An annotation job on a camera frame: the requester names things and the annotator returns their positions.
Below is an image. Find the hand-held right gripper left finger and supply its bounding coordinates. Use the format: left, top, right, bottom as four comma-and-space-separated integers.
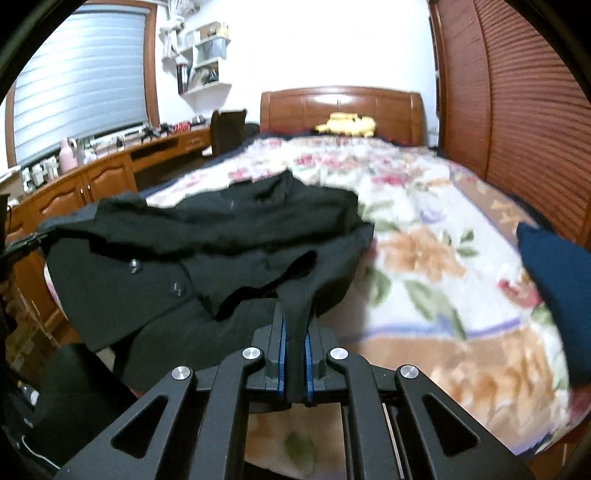
55, 302, 289, 480

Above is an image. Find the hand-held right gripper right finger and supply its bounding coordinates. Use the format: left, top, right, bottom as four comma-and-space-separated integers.
302, 318, 536, 480

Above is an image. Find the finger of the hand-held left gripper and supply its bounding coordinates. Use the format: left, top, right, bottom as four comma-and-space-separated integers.
4, 230, 54, 259

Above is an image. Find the black buttoned coat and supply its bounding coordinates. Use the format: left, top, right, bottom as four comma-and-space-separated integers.
37, 170, 376, 402

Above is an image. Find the white rack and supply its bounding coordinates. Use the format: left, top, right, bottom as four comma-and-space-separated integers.
21, 159, 60, 191

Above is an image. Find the pink bottle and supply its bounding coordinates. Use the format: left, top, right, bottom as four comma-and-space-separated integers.
58, 137, 78, 174

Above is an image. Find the wooden desk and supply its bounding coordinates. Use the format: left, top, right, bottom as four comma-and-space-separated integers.
0, 124, 213, 352

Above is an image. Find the floral blanket bed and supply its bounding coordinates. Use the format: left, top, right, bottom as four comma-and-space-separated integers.
139, 134, 585, 480

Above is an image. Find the grey window blind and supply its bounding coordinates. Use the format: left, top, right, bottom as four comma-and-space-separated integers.
11, 11, 151, 167

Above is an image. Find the dark wooden chair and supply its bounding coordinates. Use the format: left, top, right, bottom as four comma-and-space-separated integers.
202, 109, 259, 158

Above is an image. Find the yellow plush toy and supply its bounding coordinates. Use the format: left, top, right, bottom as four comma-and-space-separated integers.
315, 112, 377, 137

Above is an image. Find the tied beige curtain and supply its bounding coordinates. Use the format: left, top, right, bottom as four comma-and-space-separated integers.
157, 0, 199, 61

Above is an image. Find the wooden bed headboard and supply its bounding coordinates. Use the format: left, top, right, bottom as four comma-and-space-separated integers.
259, 86, 426, 147

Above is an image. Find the dark blue pillow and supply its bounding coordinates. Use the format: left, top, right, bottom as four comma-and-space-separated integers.
516, 222, 591, 386

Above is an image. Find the grey paper bag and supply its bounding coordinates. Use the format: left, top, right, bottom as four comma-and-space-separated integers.
194, 39, 229, 63

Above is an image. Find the wooden louvered wardrobe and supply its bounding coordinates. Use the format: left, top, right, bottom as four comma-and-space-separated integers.
427, 0, 591, 250

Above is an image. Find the wooden window frame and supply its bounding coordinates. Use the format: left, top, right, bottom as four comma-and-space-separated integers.
4, 0, 162, 171

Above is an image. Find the white wall shelf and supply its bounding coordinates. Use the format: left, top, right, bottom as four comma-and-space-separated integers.
176, 21, 232, 95

